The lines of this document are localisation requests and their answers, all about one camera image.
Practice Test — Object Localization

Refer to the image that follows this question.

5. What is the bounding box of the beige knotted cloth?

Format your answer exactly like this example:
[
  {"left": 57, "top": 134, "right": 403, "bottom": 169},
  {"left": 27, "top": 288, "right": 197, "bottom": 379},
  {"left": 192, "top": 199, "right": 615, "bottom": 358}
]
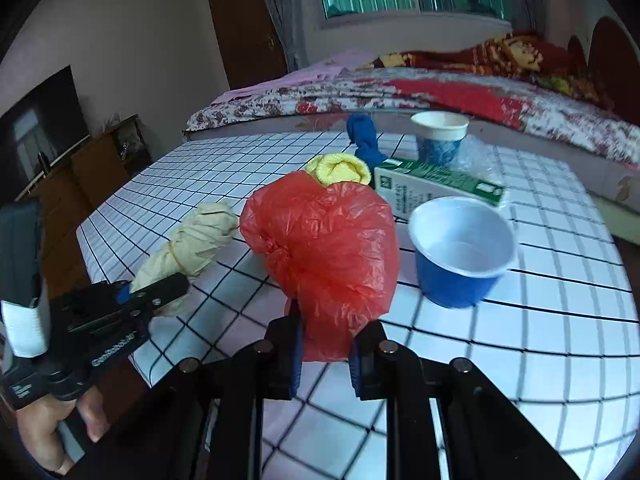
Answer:
[{"left": 130, "top": 202, "right": 239, "bottom": 318}]

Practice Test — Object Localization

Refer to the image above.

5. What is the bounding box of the red plastic bag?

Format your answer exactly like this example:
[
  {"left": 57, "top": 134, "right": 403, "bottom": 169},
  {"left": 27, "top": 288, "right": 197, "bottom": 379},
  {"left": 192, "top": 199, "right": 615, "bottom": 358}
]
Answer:
[{"left": 240, "top": 171, "right": 400, "bottom": 362}]

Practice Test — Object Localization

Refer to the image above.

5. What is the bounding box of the green white carton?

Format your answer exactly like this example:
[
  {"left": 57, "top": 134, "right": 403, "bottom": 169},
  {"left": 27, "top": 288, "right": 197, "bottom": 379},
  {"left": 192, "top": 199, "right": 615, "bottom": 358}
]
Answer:
[{"left": 373, "top": 158, "right": 508, "bottom": 220}]

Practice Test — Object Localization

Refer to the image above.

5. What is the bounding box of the yellow knotted cloth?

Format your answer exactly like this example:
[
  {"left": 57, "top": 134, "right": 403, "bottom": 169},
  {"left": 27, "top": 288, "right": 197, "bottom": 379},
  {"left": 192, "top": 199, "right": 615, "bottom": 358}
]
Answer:
[{"left": 304, "top": 153, "right": 372, "bottom": 188}]

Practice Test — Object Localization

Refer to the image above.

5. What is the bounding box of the clear plastic bag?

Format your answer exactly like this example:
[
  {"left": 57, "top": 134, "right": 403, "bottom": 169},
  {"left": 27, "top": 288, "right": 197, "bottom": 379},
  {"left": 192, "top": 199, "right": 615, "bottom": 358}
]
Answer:
[{"left": 449, "top": 134, "right": 504, "bottom": 185}]

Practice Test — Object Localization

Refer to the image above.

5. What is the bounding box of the blue knotted cloth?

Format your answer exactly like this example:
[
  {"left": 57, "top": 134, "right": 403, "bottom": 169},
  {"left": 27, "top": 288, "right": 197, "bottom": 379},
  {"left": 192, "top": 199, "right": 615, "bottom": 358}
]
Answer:
[{"left": 346, "top": 114, "right": 388, "bottom": 171}]

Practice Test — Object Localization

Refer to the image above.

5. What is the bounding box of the blue patterned paper cup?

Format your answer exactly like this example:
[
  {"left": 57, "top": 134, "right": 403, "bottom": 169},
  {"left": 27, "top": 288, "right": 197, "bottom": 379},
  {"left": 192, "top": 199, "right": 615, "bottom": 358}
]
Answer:
[{"left": 411, "top": 110, "right": 470, "bottom": 166}]

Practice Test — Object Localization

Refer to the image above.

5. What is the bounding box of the person's left hand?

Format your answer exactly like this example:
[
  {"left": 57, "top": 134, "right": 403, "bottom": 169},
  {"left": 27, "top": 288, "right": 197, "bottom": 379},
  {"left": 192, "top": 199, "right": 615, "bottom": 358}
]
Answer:
[{"left": 1, "top": 387, "right": 110, "bottom": 478}]

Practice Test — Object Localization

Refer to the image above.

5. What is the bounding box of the wooden tv cabinet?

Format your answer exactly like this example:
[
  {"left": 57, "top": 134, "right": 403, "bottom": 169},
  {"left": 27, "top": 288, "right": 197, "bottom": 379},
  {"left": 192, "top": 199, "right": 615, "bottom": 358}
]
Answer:
[{"left": 17, "top": 114, "right": 152, "bottom": 298}]

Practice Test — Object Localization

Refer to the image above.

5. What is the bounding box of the white grid tablecloth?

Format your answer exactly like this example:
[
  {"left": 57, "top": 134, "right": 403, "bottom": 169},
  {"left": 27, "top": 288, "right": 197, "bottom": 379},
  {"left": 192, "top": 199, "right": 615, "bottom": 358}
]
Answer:
[{"left": 76, "top": 132, "right": 639, "bottom": 479}]

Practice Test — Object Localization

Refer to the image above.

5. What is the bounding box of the black television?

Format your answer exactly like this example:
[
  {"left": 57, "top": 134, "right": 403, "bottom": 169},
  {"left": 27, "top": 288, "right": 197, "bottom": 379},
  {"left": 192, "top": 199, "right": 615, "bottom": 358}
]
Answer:
[{"left": 1, "top": 66, "right": 89, "bottom": 203}]

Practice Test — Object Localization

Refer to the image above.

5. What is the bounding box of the dark wooden door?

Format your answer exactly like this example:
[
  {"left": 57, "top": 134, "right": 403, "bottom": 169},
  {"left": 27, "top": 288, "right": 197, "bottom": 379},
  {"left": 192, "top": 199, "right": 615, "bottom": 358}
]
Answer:
[{"left": 208, "top": 0, "right": 288, "bottom": 89}]

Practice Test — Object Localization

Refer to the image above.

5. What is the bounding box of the bed with floral sheet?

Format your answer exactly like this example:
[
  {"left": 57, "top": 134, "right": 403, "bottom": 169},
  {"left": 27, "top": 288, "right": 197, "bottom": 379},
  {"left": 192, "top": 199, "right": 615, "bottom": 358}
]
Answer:
[{"left": 183, "top": 66, "right": 640, "bottom": 246}]

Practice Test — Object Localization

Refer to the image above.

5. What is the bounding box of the pink bed sheet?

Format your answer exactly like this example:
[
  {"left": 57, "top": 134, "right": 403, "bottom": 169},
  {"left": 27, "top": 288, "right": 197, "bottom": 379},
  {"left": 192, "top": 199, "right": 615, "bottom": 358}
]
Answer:
[{"left": 212, "top": 49, "right": 375, "bottom": 104}]

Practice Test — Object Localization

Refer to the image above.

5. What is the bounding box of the red patterned blanket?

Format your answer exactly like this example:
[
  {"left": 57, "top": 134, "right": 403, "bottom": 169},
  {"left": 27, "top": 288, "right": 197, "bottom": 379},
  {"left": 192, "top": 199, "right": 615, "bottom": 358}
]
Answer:
[{"left": 366, "top": 32, "right": 602, "bottom": 106}]

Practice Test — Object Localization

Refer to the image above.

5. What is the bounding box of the grey curtain by window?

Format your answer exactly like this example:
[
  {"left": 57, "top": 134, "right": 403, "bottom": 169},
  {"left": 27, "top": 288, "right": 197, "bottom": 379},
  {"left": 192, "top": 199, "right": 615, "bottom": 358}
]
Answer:
[{"left": 265, "top": 0, "right": 308, "bottom": 72}]

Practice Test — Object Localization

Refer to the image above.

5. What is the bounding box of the red heart-shaped headboard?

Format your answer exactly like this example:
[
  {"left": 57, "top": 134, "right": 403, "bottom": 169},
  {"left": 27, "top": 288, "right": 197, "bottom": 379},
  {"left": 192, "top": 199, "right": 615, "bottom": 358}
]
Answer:
[{"left": 567, "top": 18, "right": 640, "bottom": 126}]

